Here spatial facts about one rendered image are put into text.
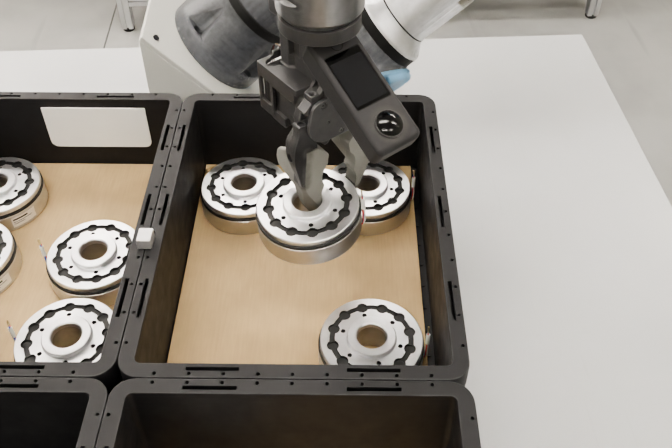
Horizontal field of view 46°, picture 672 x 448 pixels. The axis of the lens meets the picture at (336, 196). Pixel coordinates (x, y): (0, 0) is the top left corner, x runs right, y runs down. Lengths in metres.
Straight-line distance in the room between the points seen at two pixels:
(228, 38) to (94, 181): 0.27
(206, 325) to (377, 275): 0.19
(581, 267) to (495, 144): 0.27
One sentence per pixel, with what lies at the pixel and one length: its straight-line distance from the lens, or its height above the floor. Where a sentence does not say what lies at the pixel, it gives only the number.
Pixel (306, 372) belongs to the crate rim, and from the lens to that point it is 0.67.
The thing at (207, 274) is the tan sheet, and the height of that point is 0.83.
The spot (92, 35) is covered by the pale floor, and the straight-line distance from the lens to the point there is 2.94.
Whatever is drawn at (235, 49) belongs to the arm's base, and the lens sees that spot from 1.11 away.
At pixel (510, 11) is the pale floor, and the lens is 3.02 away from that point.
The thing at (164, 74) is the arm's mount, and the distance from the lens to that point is 1.09.
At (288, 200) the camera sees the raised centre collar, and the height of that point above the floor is 0.96.
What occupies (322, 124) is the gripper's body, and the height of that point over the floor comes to 1.06.
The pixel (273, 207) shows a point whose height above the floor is 0.95.
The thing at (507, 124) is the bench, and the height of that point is 0.70.
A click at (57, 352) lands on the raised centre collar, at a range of 0.81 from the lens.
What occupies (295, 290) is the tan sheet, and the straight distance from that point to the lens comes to 0.86.
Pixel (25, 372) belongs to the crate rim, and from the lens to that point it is 0.72.
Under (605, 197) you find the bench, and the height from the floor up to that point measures 0.70.
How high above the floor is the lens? 1.49
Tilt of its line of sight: 44 degrees down
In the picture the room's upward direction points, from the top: straight up
